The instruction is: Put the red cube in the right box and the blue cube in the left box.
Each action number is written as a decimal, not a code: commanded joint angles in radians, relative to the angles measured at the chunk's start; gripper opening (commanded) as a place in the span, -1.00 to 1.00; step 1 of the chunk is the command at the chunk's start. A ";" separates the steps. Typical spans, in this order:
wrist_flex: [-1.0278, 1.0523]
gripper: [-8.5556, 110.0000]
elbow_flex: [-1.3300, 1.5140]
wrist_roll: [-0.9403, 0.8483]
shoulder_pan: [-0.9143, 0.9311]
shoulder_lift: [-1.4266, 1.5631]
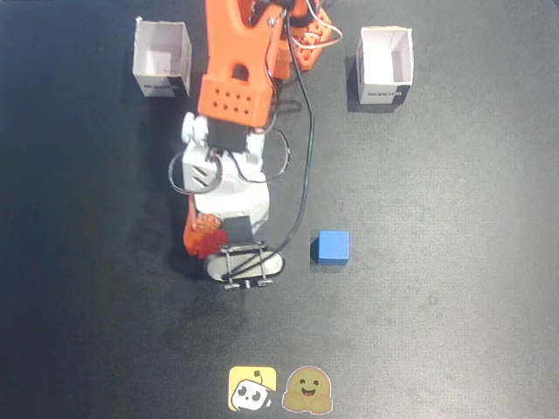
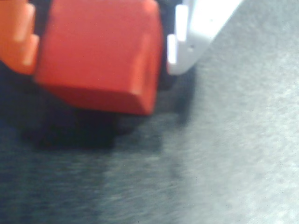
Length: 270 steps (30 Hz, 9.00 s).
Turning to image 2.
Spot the dark grey felt mat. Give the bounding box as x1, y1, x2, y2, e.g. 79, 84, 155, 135
0, 0, 299, 224

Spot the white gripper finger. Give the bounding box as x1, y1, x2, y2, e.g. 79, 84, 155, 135
167, 0, 243, 76

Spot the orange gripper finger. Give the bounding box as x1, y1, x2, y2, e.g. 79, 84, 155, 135
0, 0, 40, 75

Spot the red cube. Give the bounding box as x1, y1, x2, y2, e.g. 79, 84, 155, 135
34, 0, 164, 116

